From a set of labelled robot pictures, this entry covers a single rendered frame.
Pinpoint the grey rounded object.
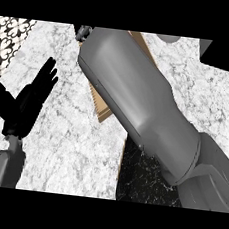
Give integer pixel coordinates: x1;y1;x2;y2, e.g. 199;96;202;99
154;33;182;45

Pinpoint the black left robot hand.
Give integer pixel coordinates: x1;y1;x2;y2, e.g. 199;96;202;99
0;50;62;143

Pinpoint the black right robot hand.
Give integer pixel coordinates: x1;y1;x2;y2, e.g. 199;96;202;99
72;23;94;43

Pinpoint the black speckled tray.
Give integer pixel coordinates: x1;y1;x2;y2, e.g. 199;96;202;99
114;133;190;209

